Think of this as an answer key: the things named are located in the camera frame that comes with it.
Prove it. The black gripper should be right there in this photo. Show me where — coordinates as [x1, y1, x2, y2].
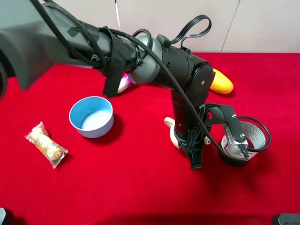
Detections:
[173, 100, 210, 170]

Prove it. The cream ceramic teapot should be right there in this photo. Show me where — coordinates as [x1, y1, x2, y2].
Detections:
[164, 117, 210, 148]

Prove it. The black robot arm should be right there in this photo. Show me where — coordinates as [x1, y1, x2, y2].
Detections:
[0, 0, 215, 169]

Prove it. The black mesh pen holder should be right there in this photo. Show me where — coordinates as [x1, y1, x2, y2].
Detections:
[218, 116, 271, 166]

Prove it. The yellow toy mango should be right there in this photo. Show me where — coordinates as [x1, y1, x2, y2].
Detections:
[210, 69, 234, 94]

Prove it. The purple toy eggplant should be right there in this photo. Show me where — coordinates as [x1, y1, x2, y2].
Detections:
[117, 74, 135, 94]

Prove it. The light blue bowl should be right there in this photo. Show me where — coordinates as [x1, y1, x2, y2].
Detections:
[69, 96, 114, 138]

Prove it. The black base right corner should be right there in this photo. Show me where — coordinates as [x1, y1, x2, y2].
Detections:
[271, 213, 300, 225]

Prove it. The black base corner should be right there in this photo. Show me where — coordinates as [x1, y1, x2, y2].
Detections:
[271, 213, 300, 225]
[0, 208, 14, 225]

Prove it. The red velvet tablecloth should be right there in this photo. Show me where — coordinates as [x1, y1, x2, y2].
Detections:
[0, 53, 300, 225]

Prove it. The Ferrero Rocher chocolate pack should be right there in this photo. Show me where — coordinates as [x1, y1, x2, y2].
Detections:
[25, 122, 68, 169]

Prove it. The black base left corner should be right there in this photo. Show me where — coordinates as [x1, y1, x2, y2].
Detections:
[0, 208, 14, 225]

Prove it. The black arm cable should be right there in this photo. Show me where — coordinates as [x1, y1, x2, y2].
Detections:
[30, 0, 244, 155]

